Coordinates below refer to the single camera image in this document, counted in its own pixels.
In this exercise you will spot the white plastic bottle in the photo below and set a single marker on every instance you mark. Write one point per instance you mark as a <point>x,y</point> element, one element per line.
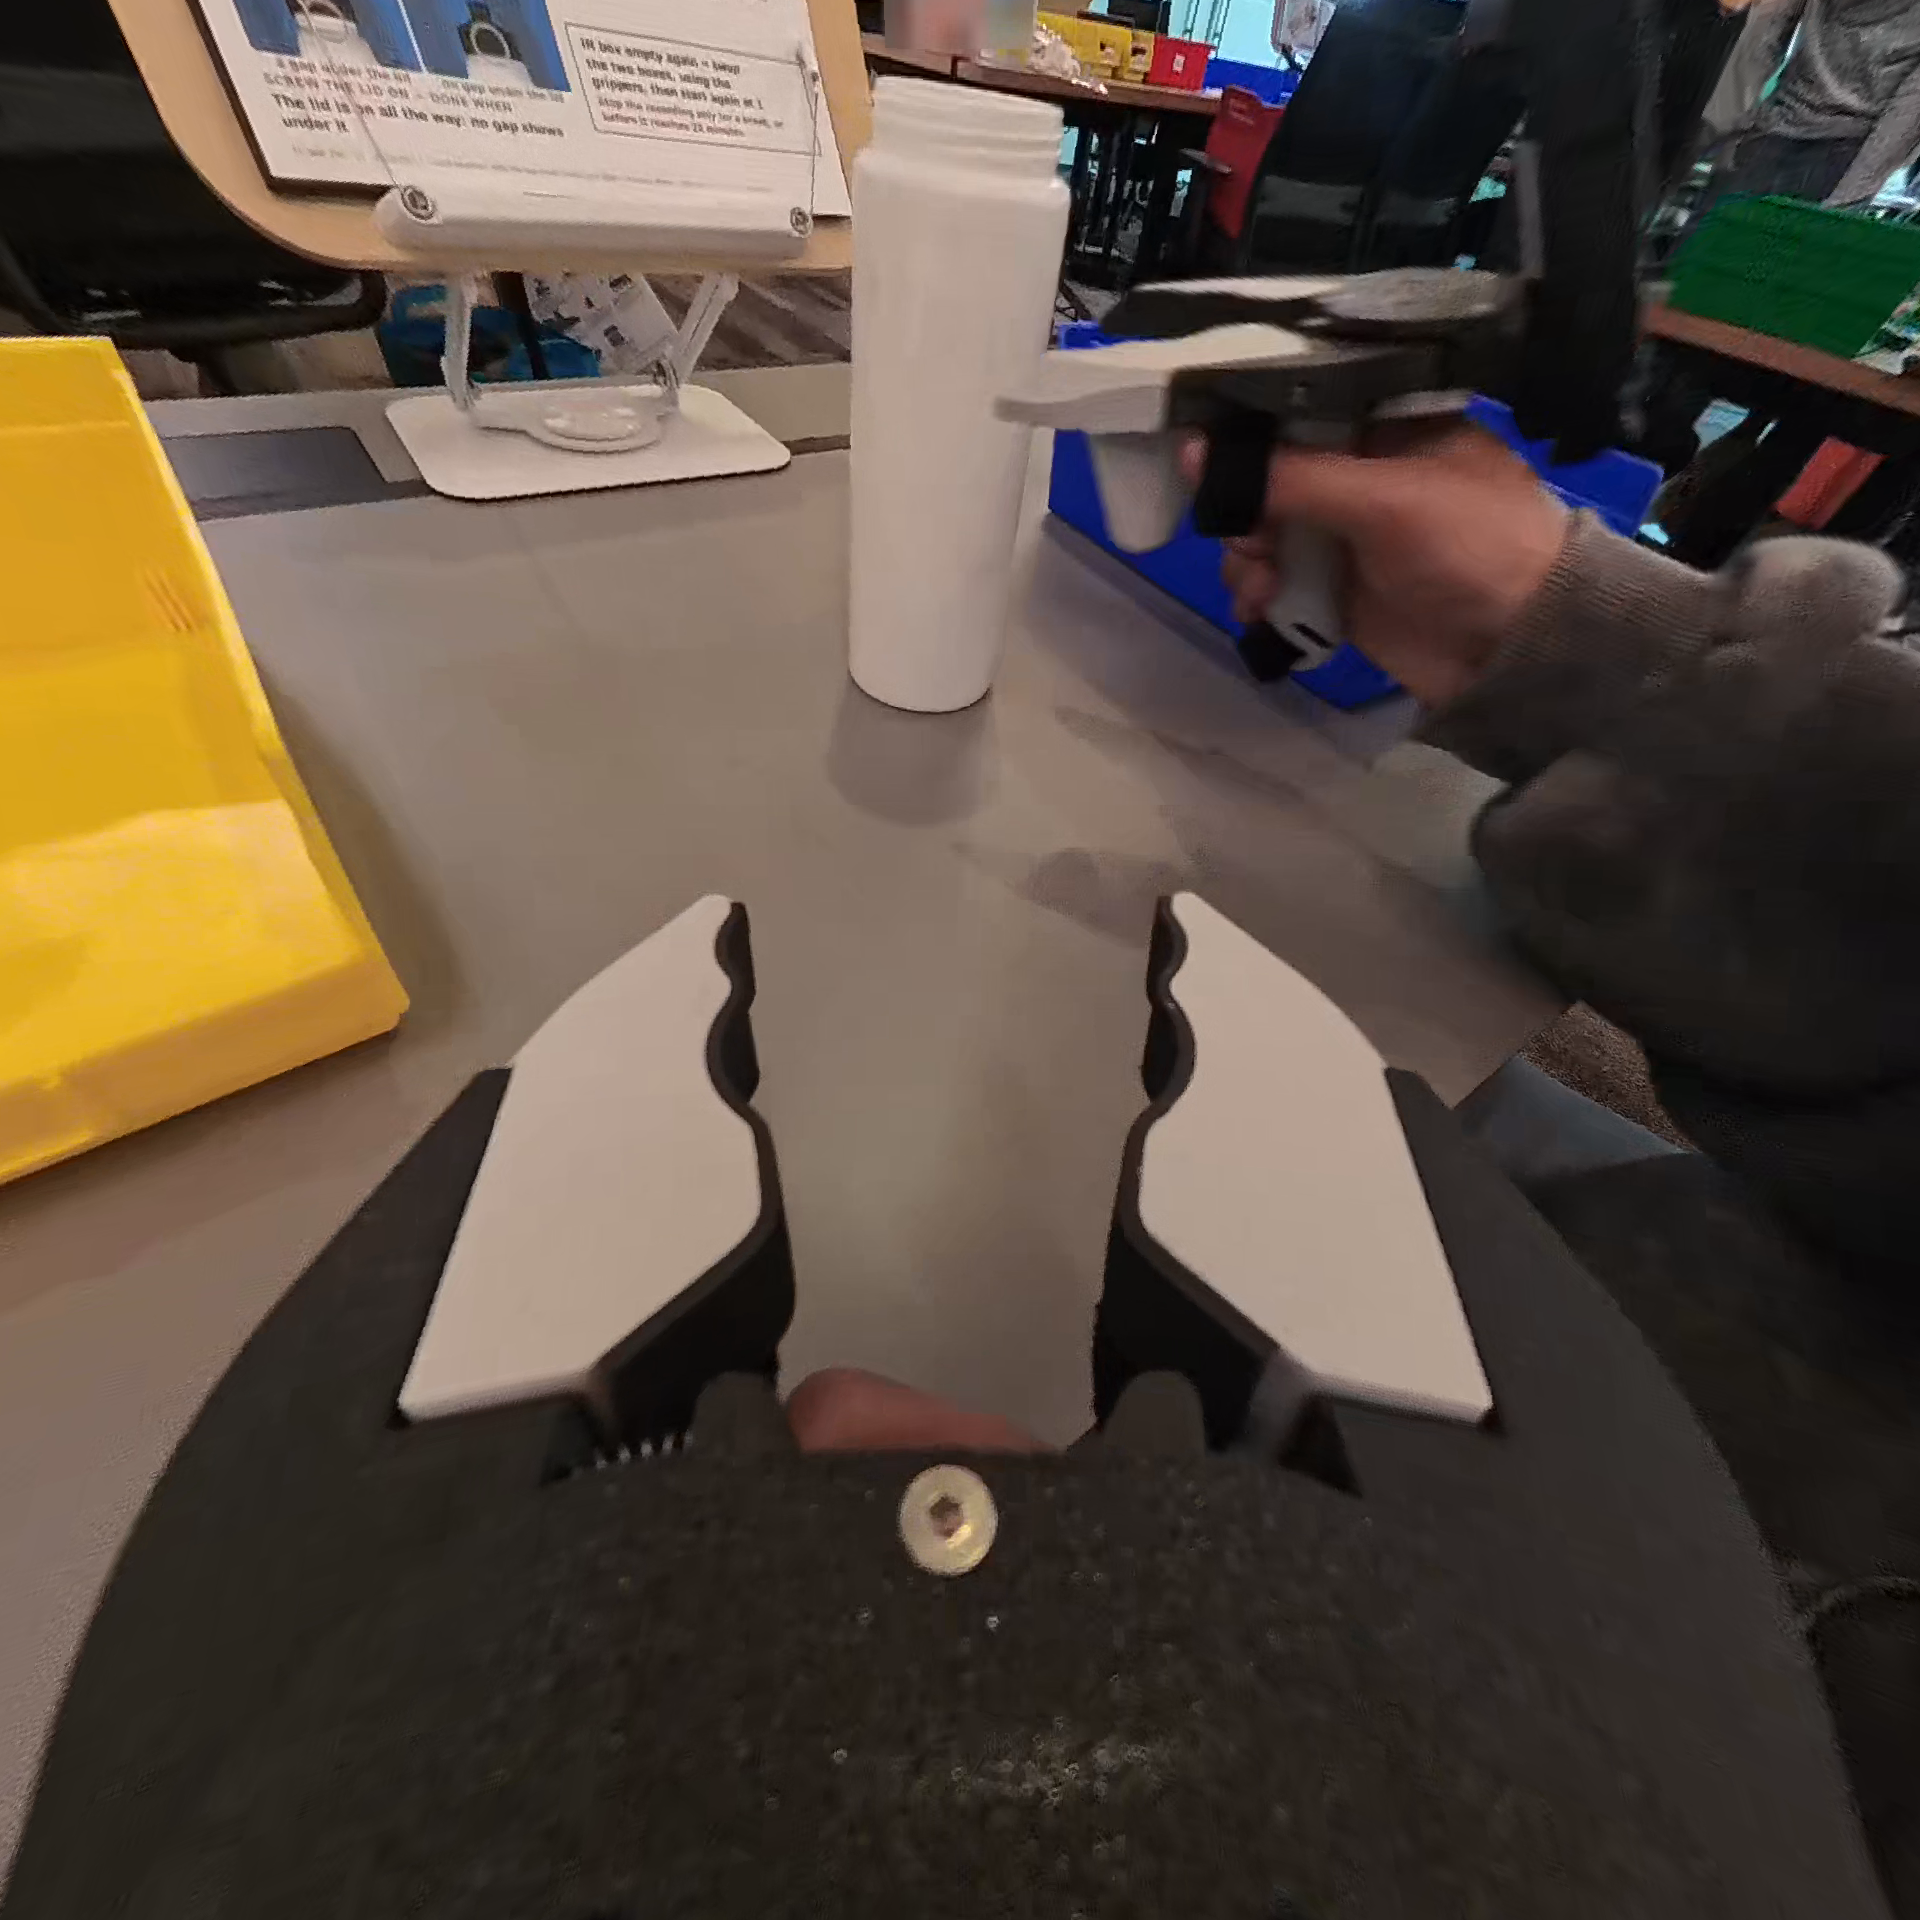
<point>943,451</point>

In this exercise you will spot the printed instruction sheet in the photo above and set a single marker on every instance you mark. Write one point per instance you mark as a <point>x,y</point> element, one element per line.
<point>675,91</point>

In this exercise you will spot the person's right forearm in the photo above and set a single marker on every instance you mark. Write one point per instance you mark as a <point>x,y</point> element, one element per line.
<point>1693,781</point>

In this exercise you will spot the small blue bin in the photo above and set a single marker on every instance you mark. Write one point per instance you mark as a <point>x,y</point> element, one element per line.
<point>1253,78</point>

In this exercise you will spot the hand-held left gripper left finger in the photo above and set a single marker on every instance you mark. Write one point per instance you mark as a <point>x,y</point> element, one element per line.
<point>600,1171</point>

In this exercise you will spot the blue bag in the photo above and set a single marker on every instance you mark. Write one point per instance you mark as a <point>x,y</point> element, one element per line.
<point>436,337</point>

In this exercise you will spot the wooden background table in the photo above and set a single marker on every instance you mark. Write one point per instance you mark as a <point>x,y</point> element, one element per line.
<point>1034,83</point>

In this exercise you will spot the printed paper sheet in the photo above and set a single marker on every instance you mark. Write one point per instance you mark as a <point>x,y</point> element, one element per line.
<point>607,316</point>

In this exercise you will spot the small yellow bin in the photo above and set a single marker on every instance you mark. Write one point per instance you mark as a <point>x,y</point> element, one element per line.
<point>1095,46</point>

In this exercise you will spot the yellow plastic bin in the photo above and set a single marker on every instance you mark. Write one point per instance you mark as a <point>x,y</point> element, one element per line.
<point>148,751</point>

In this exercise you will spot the green crate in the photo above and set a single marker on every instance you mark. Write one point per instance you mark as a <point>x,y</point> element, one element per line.
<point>1785,271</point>

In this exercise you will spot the small red bin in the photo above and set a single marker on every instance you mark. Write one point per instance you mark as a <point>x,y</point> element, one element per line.
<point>1176,62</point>

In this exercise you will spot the wooden side table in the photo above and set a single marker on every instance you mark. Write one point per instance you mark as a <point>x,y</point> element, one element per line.
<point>1769,352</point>

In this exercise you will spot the blue plastic bin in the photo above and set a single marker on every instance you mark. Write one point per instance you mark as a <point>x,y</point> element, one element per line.
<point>1141,525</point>

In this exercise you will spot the person's right hand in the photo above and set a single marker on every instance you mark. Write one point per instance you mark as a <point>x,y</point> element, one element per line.
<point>1425,554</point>

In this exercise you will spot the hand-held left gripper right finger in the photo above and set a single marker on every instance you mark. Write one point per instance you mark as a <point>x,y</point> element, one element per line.
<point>1288,1202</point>

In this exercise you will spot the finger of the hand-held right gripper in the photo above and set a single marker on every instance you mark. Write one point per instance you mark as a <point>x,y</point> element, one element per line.
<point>1216,309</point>
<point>1109,394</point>

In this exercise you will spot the instruction sheet on wooden stand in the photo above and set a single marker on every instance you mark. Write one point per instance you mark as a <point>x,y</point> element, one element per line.
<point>583,451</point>

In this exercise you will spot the black office chair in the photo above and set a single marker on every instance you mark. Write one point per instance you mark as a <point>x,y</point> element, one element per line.
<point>90,179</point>
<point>1380,122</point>

